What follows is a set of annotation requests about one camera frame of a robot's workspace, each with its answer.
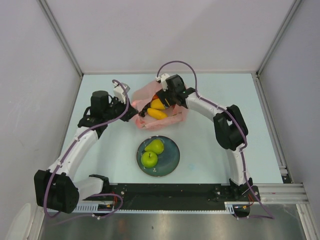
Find white slotted cable duct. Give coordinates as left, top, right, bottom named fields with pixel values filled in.
left=73, top=202, right=99, bottom=213

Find aluminium frame rail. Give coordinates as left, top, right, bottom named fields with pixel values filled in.
left=256, top=183, right=309, bottom=205

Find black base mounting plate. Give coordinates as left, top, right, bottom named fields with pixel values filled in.
left=82, top=182, right=261, bottom=211

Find green fake apple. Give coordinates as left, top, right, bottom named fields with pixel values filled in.
left=141, top=151, right=158, bottom=168

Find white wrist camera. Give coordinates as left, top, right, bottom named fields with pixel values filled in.
left=113, top=82, right=130, bottom=104
left=155, top=73, right=170, bottom=91

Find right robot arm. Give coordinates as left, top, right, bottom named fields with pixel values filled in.
left=155, top=73, right=253, bottom=201

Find yellow fake lemon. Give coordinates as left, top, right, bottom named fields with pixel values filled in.
left=150, top=98, right=167, bottom=110

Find dark teal ceramic plate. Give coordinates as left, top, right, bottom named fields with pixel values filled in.
left=136, top=135, right=180, bottom=177

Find green fake pear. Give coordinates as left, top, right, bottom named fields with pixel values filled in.
left=144, top=139, right=165, bottom=155

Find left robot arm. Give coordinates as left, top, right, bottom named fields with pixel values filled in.
left=34, top=84, right=138, bottom=214

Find black fake grapes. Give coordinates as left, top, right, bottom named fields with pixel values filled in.
left=138, top=105, right=149, bottom=118

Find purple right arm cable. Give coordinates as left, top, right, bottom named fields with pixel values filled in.
left=156, top=60, right=275, bottom=220

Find yellow fake mango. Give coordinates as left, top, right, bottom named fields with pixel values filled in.
left=147, top=108, right=168, bottom=120

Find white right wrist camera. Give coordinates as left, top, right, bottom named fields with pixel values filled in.
left=155, top=73, right=170, bottom=91

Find pink plastic bag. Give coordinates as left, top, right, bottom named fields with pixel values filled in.
left=131, top=80, right=189, bottom=131

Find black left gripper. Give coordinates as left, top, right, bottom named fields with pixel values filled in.
left=103, top=95, right=138, bottom=122

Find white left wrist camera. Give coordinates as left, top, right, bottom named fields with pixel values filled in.
left=113, top=82, right=130, bottom=104

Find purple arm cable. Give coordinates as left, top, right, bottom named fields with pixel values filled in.
left=42, top=79, right=130, bottom=220
left=156, top=60, right=275, bottom=220

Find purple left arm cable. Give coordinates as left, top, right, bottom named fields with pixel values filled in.
left=42, top=79, right=130, bottom=220

